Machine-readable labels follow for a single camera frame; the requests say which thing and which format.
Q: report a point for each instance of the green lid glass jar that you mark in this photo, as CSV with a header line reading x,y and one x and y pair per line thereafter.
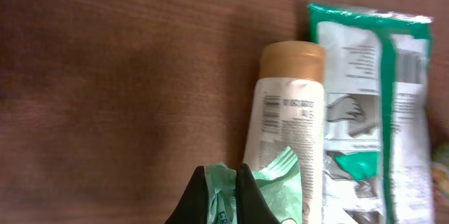
x,y
439,173

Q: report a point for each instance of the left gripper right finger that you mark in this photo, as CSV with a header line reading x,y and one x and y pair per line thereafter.
x,y
251,208

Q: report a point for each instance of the white tube gold cap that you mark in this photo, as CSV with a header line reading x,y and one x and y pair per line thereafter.
x,y
288,108

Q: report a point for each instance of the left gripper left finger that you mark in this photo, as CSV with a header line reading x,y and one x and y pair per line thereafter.
x,y
192,207

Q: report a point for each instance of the green 3M glove package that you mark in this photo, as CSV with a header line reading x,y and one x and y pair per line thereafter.
x,y
377,153

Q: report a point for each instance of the light green wipes packet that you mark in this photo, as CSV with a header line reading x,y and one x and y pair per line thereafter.
x,y
279,183

